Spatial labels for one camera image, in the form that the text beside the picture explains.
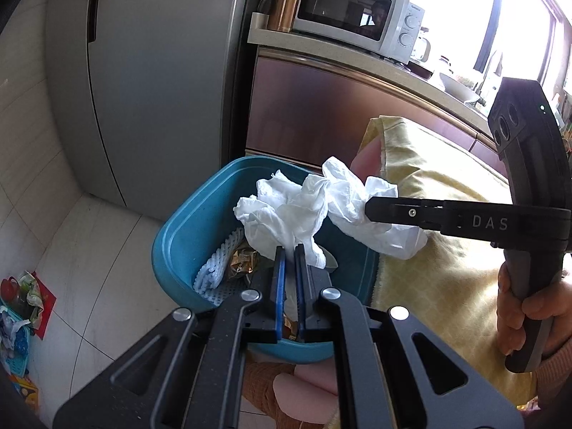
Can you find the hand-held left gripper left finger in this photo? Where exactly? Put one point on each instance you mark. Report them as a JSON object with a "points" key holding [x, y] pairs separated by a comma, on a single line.
{"points": [[279, 295]]}

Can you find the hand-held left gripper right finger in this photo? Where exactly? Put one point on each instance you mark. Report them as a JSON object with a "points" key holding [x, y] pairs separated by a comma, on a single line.
{"points": [[300, 295]]}

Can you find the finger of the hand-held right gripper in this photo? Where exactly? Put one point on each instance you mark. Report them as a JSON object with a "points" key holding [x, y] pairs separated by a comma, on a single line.
{"points": [[402, 214]]}

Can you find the brown foil snack wrapper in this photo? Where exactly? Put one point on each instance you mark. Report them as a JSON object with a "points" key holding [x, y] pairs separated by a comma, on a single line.
{"points": [[243, 263]]}

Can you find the white foam fruit net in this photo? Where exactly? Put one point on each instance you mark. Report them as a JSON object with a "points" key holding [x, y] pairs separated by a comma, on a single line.
{"points": [[219, 268]]}

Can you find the white tissue paper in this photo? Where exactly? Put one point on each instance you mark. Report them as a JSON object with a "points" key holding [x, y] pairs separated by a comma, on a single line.
{"points": [[304, 205]]}

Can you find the blue plastic bin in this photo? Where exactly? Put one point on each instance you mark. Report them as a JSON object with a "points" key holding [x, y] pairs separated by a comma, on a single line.
{"points": [[201, 205]]}

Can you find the person's right forearm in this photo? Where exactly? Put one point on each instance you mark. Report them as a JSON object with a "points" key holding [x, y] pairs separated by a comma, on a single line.
{"points": [[556, 366]]}

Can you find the person's right hand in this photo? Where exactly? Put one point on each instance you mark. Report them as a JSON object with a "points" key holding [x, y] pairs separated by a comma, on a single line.
{"points": [[549, 299]]}

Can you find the orange snack packet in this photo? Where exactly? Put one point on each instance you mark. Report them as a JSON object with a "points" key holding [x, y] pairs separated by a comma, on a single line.
{"points": [[289, 328]]}

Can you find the yellow checked tablecloth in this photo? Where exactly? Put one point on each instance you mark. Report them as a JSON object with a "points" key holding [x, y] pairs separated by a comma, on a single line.
{"points": [[438, 286]]}

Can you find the brown knit sweater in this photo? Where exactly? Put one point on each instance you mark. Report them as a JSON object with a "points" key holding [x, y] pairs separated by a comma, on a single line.
{"points": [[263, 384]]}

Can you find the pink fleece garment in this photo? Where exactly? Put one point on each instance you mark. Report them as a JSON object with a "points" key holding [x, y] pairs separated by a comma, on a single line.
{"points": [[308, 388]]}

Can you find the metal kitchen faucet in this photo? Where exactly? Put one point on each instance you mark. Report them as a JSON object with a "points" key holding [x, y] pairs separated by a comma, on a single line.
{"points": [[490, 71]]}

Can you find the white ceramic bowl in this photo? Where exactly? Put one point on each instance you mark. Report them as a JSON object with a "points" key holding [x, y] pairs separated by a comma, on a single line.
{"points": [[460, 87]]}

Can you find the dark red food container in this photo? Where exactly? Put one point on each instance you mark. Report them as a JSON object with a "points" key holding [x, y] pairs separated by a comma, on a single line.
{"points": [[421, 69]]}

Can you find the kitchen counter cabinet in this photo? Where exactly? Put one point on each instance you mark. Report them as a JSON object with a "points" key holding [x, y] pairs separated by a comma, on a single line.
{"points": [[304, 98]]}

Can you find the glass electric kettle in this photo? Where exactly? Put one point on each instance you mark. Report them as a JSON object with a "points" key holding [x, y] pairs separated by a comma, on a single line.
{"points": [[421, 47]]}

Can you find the kitchen window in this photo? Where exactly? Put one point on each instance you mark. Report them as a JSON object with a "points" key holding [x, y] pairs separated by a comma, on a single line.
{"points": [[469, 9]]}

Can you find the silver microwave oven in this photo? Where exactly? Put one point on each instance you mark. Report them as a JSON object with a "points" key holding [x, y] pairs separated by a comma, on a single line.
{"points": [[344, 9]]}

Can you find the grey refrigerator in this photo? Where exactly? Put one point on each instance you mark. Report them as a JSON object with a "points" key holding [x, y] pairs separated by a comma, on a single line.
{"points": [[147, 76]]}

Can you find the pile of colourful floor packets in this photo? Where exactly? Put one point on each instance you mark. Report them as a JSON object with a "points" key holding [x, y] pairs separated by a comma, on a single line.
{"points": [[20, 317]]}

